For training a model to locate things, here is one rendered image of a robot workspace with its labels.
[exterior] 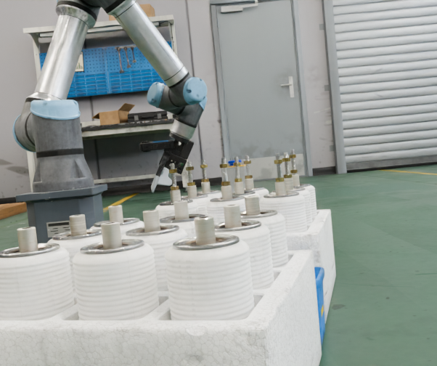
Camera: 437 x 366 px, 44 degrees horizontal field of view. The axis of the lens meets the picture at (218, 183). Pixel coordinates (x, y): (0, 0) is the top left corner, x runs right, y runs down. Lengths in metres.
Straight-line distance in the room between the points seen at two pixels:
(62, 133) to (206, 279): 0.86
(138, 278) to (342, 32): 6.01
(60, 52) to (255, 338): 1.17
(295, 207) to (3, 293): 0.62
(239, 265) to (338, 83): 5.81
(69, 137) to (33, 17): 5.38
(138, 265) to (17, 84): 6.07
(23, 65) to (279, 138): 3.05
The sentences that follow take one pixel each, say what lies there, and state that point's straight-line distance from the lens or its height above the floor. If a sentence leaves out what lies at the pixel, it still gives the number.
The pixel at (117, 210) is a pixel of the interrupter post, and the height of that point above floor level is 0.27.
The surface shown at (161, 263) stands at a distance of 0.72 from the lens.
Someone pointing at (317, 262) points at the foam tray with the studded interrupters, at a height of 0.12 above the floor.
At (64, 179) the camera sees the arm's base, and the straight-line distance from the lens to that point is 1.35.
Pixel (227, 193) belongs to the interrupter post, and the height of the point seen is 0.27.
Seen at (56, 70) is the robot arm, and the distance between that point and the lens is 1.55.
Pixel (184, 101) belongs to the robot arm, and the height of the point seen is 0.52.
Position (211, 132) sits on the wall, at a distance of 6.23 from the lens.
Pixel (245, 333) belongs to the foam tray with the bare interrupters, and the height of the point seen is 0.18.
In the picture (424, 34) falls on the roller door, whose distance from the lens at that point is 6.80.
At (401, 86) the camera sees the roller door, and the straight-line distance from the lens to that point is 6.59.
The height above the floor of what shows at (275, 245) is 0.21.
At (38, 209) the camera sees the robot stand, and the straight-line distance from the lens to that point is 1.36.
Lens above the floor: 0.35
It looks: 3 degrees down
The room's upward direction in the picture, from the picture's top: 5 degrees counter-clockwise
